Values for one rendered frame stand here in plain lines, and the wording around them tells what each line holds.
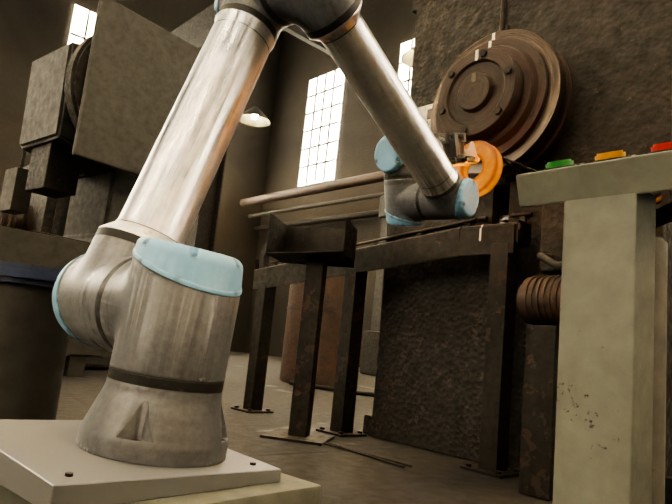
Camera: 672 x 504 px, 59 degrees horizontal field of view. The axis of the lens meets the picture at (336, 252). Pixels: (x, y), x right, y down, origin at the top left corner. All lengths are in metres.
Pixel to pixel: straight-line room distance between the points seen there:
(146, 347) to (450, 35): 1.92
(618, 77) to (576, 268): 1.19
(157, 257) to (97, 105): 3.24
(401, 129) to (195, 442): 0.73
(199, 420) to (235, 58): 0.61
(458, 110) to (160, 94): 2.66
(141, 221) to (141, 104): 3.21
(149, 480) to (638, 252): 0.65
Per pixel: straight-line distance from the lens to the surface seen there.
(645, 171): 0.87
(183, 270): 0.77
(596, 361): 0.86
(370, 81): 1.16
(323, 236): 2.15
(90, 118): 3.94
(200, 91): 1.05
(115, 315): 0.83
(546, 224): 1.76
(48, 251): 3.54
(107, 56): 4.11
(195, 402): 0.78
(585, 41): 2.11
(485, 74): 1.94
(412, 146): 1.24
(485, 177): 1.66
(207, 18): 10.30
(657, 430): 1.02
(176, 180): 0.98
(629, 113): 1.95
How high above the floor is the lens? 0.30
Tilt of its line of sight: 9 degrees up
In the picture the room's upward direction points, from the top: 6 degrees clockwise
